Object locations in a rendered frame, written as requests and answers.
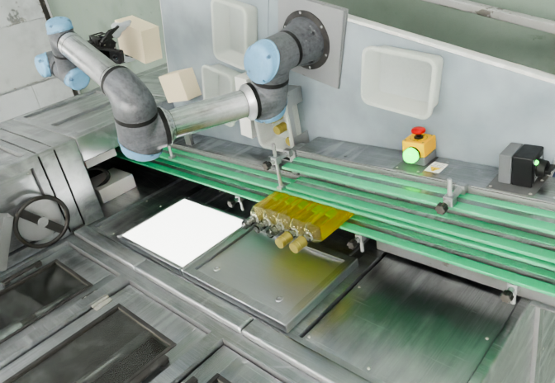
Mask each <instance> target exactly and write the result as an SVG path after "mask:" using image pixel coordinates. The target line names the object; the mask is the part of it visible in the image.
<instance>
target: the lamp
mask: <svg viewBox="0 0 555 383"><path fill-rule="evenodd" d="M403 159H404V160H405V161H406V162H407V163H414V162H416V161H418V160H419V159H420V151H419V150H418V149H417V148H416V147H412V146H411V147H409V148H407V149H406V150H405V151H404V153H403Z"/></svg>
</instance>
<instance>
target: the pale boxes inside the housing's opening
mask: <svg viewBox="0 0 555 383"><path fill-rule="evenodd" d="M114 156H116V150H115V149H111V150H109V151H107V152H106V153H103V154H100V155H98V156H97V157H94V158H91V159H89V160H88V161H86V162H84V164H85V167H86V168H90V167H92V166H94V165H97V164H99V163H101V162H103V161H105V160H107V159H109V158H112V157H114ZM107 171H108V172H109V173H110V174H111V177H110V179H109V181H108V182H107V183H106V184H104V185H102V186H100V187H97V186H98V185H100V184H101V183H102V182H103V181H104V180H105V179H106V177H107V175H106V174H105V173H100V174H98V175H97V176H95V177H92V178H90V179H91V182H92V185H93V188H94V190H95V192H96V195H97V199H98V200H99V201H100V202H101V203H103V204H104V203H106V202H108V201H110V200H112V199H114V198H116V197H118V196H119V195H121V194H123V193H125V192H128V191H129V190H131V189H133V188H134V187H136V184H135V179H134V177H133V174H131V173H128V172H125V171H122V170H120V169H117V168H111V169H109V170H107Z"/></svg>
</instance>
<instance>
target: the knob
mask: <svg viewBox="0 0 555 383"><path fill-rule="evenodd" d="M554 169H555V164H550V162H549V161H548V160H544V159H542V158H540V159H539V160H538V165H536V168H535V176H536V177H546V176H547V175H551V173H552V172H553V170H554Z"/></svg>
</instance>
